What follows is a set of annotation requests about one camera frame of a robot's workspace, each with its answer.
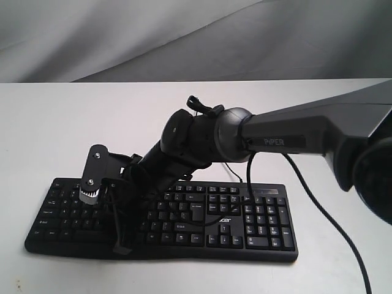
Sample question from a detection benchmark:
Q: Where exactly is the grey backdrop cloth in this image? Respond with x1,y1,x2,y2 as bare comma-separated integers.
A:
1,1,391,83

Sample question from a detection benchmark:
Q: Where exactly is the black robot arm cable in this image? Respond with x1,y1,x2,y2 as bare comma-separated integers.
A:
171,146,373,294

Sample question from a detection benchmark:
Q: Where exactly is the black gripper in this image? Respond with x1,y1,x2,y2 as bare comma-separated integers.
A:
103,154,162,255

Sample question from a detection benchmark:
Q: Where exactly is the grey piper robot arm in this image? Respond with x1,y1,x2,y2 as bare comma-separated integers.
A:
108,81,391,255

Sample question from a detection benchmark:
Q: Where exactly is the black acer keyboard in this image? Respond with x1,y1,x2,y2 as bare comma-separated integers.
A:
24,178,298,263

